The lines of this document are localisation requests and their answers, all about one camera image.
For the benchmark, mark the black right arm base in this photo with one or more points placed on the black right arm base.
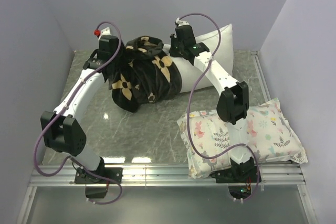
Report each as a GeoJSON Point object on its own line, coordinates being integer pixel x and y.
{"type": "Point", "coordinates": [241, 176]}

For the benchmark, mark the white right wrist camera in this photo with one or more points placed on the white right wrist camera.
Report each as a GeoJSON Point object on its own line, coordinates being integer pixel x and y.
{"type": "Point", "coordinates": [179, 22]}

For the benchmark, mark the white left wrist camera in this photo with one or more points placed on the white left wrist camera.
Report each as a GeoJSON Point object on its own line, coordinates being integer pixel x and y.
{"type": "Point", "coordinates": [98, 33]}

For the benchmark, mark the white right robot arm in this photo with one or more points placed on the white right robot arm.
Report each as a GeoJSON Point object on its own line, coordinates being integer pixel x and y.
{"type": "Point", "coordinates": [205, 61]}

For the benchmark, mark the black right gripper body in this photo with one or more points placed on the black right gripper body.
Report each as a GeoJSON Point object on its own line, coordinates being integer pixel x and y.
{"type": "Point", "coordinates": [175, 49]}

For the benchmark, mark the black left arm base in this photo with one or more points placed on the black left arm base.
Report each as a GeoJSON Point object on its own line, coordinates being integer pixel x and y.
{"type": "Point", "coordinates": [97, 182]}

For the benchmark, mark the white animal print pillow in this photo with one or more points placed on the white animal print pillow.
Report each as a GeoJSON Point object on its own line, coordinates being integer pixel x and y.
{"type": "Point", "coordinates": [269, 135]}

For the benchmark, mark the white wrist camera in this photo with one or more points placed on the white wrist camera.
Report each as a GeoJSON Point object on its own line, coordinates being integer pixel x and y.
{"type": "Point", "coordinates": [98, 33]}
{"type": "Point", "coordinates": [179, 22]}

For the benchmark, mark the black floral plush pillowcase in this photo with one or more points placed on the black floral plush pillowcase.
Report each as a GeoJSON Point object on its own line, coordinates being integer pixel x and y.
{"type": "Point", "coordinates": [143, 73]}

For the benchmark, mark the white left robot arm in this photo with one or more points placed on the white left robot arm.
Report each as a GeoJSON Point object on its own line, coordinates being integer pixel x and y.
{"type": "Point", "coordinates": [61, 127]}

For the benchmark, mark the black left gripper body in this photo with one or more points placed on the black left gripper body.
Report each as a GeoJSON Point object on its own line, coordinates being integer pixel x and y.
{"type": "Point", "coordinates": [118, 43]}

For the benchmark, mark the aluminium mounting rail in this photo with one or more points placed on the aluminium mounting rail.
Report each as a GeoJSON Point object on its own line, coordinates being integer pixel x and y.
{"type": "Point", "coordinates": [151, 175]}

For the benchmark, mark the aluminium side rail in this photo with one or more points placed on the aluminium side rail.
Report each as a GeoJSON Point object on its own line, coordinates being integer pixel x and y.
{"type": "Point", "coordinates": [260, 75]}

